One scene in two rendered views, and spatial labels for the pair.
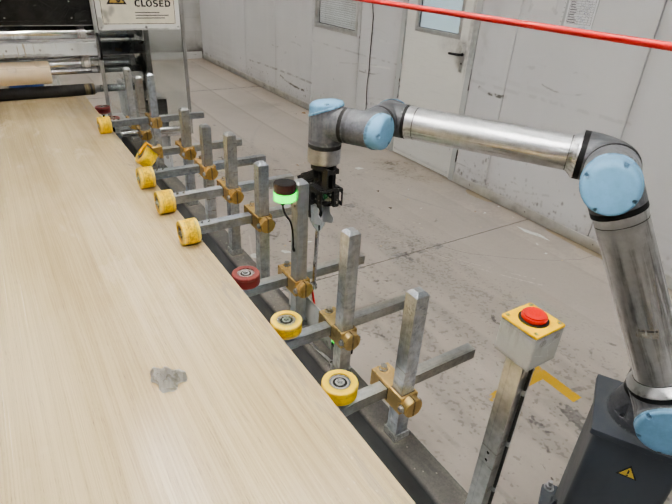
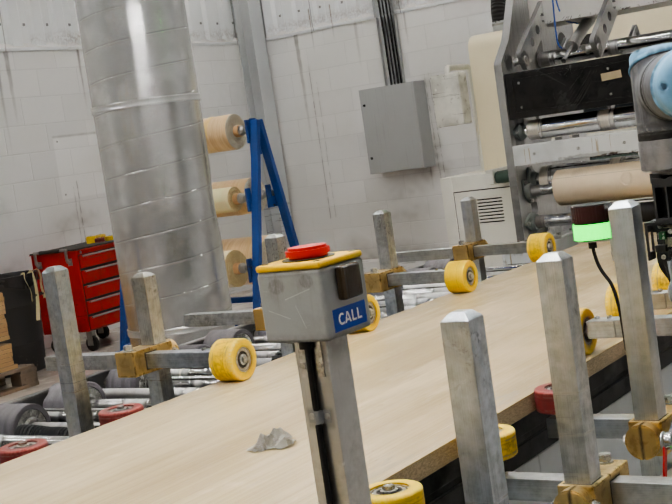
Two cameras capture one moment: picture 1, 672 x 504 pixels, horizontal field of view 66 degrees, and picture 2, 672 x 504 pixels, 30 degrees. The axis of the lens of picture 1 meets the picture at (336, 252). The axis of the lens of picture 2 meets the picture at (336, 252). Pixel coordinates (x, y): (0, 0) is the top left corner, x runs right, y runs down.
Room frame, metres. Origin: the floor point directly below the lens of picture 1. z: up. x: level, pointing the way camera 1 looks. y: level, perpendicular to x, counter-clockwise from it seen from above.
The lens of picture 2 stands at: (0.28, -1.36, 1.32)
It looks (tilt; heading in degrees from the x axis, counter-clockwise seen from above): 5 degrees down; 69
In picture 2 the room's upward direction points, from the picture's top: 8 degrees counter-clockwise
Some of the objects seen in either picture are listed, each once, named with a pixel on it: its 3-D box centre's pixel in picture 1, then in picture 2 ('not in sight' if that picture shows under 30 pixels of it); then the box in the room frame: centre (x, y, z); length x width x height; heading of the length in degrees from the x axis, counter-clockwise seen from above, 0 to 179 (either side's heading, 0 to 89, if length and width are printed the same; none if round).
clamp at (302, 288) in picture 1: (294, 280); (656, 429); (1.31, 0.12, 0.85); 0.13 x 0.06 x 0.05; 34
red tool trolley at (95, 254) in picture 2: not in sight; (88, 294); (2.04, 8.51, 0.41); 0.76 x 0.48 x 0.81; 41
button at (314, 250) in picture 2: (534, 317); (308, 255); (0.66, -0.32, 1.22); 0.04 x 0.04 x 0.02
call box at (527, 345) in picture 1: (527, 337); (314, 300); (0.66, -0.32, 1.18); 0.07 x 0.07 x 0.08; 34
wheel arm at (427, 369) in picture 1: (406, 379); not in sight; (0.94, -0.19, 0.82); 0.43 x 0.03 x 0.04; 124
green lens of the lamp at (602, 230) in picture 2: (284, 195); (594, 230); (1.27, 0.15, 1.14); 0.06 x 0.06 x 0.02
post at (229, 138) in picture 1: (232, 197); not in sight; (1.71, 0.39, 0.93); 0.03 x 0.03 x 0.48; 34
